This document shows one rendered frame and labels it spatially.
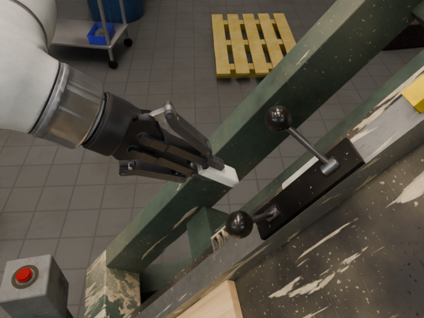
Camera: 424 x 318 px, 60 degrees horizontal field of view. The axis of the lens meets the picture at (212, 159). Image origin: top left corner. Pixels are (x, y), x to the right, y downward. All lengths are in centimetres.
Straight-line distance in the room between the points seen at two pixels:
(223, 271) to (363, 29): 48
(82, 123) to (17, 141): 265
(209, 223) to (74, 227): 157
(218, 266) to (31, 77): 44
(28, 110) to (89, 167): 225
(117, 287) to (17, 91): 75
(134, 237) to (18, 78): 64
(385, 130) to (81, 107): 39
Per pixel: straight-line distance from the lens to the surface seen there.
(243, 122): 74
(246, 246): 64
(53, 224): 242
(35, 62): 42
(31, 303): 112
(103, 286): 107
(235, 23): 410
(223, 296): 70
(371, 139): 55
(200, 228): 88
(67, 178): 264
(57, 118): 42
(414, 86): 53
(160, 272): 119
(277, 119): 51
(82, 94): 43
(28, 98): 42
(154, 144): 48
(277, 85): 72
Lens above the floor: 183
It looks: 45 degrees down
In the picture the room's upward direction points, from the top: straight up
